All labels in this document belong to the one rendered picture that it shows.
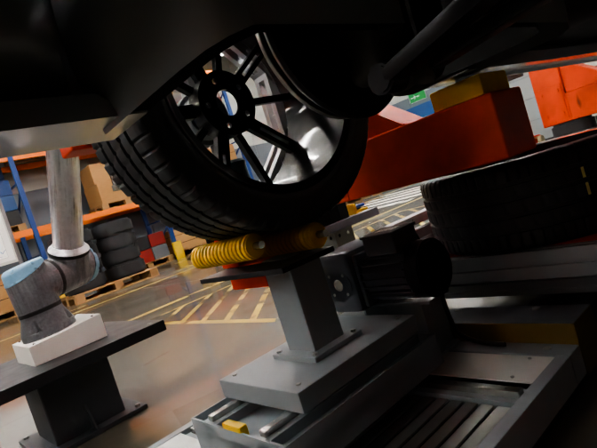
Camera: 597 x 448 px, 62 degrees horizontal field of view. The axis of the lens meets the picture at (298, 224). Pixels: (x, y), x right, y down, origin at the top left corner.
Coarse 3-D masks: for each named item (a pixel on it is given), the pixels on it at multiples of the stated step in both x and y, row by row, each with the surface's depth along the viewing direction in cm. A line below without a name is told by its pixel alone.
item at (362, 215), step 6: (366, 210) 192; (372, 210) 191; (354, 216) 185; (360, 216) 186; (366, 216) 189; (372, 216) 191; (336, 222) 178; (342, 222) 180; (348, 222) 182; (354, 222) 184; (330, 228) 176; (336, 228) 177; (342, 228) 180
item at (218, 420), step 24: (432, 336) 119; (384, 360) 115; (408, 360) 112; (432, 360) 118; (360, 384) 109; (384, 384) 106; (408, 384) 111; (216, 408) 119; (240, 408) 112; (264, 408) 113; (336, 408) 97; (360, 408) 101; (384, 408) 105; (216, 432) 107; (240, 432) 99; (264, 432) 94; (288, 432) 95; (312, 432) 92; (336, 432) 96; (360, 432) 100
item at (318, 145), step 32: (256, 64) 131; (192, 96) 116; (288, 96) 136; (224, 128) 117; (256, 128) 127; (288, 128) 139; (320, 128) 128; (224, 160) 121; (256, 160) 126; (288, 160) 134; (320, 160) 120
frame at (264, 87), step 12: (228, 48) 140; (240, 48) 136; (240, 60) 141; (252, 60) 138; (264, 72) 141; (264, 84) 144; (264, 96) 145; (264, 108) 145; (276, 108) 141; (276, 120) 143; (276, 156) 140; (264, 168) 142; (276, 168) 138
